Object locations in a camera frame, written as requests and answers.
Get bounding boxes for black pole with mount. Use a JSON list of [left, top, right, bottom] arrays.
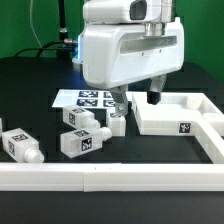
[[57, 0, 69, 60]]

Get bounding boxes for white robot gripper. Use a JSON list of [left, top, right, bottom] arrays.
[[82, 17, 184, 116]]

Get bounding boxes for white sheet with AprilTags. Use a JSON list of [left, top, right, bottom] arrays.
[[52, 88, 134, 109]]

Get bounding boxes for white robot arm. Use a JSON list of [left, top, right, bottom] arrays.
[[82, 0, 184, 115]]

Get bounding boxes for black cables in background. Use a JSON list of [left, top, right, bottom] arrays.
[[14, 38, 81, 58]]

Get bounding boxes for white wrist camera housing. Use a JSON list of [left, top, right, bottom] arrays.
[[83, 0, 147, 24]]

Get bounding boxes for white L-shaped obstacle fence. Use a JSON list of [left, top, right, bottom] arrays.
[[0, 121, 224, 192]]

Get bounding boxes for white square table top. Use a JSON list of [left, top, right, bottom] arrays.
[[132, 92, 224, 136]]

